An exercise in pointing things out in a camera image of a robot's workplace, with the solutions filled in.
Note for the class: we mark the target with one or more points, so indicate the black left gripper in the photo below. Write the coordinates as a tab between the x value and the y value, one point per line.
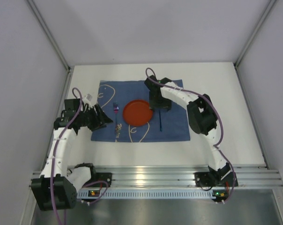
96	117

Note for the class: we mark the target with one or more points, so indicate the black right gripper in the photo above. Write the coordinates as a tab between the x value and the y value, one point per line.
160	103

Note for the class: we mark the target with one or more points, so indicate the iridescent purple fork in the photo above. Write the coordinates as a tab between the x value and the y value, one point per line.
117	125

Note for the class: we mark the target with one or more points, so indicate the orange plastic plate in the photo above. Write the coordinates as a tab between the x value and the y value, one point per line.
137	113

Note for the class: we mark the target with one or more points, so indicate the blue metal spoon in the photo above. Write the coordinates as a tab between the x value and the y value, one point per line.
160	121

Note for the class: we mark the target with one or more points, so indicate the blue cloth placemat gold print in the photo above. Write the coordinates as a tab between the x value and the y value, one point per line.
174	122

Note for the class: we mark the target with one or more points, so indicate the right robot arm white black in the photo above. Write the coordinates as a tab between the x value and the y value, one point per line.
202	118

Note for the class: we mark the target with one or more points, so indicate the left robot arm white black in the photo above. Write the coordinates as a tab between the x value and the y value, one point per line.
57	186

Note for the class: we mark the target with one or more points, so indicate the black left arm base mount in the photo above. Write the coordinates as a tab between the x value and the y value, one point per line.
98	179

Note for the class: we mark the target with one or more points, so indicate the slotted grey cable duct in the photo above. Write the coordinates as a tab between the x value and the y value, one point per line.
151	194

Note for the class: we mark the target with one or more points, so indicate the aluminium front rail base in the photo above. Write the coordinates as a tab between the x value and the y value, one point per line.
248	177

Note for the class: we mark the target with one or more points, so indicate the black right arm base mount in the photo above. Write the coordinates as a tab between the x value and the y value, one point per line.
223	177

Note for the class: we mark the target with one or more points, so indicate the aluminium frame rail left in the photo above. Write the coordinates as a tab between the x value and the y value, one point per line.
36	12

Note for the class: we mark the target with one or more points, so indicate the aluminium frame rail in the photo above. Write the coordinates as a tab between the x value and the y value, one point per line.
36	12
253	34

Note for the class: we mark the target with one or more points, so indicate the aluminium frame rail right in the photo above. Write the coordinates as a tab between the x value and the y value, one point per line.
253	34

